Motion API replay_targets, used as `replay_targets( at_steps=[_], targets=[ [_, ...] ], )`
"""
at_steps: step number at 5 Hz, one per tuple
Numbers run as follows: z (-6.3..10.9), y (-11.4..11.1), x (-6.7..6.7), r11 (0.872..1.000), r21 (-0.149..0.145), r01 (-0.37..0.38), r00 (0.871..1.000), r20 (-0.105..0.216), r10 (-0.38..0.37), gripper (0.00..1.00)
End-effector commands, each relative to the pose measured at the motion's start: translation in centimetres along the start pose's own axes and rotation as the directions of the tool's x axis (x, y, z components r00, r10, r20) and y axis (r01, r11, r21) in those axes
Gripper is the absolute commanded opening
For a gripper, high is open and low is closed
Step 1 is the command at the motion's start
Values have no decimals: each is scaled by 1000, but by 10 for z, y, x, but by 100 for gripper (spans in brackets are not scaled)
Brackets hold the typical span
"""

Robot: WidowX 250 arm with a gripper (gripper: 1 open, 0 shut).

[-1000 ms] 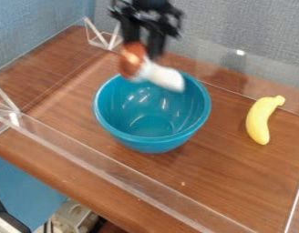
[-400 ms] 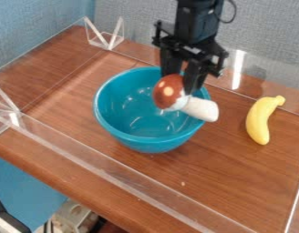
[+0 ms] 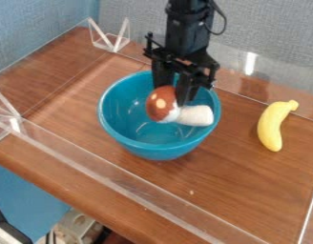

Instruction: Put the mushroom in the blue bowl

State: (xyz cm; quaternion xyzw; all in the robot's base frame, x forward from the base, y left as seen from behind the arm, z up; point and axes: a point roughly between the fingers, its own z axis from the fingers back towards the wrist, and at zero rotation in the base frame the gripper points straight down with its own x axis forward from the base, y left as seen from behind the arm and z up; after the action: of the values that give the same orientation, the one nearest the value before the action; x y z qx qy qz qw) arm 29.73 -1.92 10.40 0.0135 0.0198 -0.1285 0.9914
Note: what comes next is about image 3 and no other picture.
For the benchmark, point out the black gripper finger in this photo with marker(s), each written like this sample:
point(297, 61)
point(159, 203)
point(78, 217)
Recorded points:
point(186, 83)
point(162, 73)

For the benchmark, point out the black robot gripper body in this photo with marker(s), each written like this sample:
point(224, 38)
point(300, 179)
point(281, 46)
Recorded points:
point(186, 39)

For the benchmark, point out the brown white plush mushroom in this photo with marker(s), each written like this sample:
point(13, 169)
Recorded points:
point(163, 110)

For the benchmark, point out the blue plastic bowl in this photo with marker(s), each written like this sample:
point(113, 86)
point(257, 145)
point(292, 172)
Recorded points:
point(151, 127)

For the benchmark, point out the clear acrylic back barrier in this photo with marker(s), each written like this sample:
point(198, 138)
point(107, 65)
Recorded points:
point(262, 78)

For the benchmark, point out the clear acrylic barrier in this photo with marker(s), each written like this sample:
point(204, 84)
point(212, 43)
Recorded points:
point(139, 209)
point(262, 78)

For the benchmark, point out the yellow toy banana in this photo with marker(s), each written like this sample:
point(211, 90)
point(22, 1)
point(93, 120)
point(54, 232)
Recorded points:
point(269, 123)

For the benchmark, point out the clear acrylic front barrier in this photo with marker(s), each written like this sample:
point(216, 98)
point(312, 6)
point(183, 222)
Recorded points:
point(139, 209)

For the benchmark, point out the grey power strip below table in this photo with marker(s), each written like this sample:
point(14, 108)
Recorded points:
point(74, 229)

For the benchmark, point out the clear acrylic corner bracket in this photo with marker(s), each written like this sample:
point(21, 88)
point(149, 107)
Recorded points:
point(107, 41)

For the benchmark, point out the clear acrylic left bracket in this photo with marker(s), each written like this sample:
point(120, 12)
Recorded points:
point(9, 117)

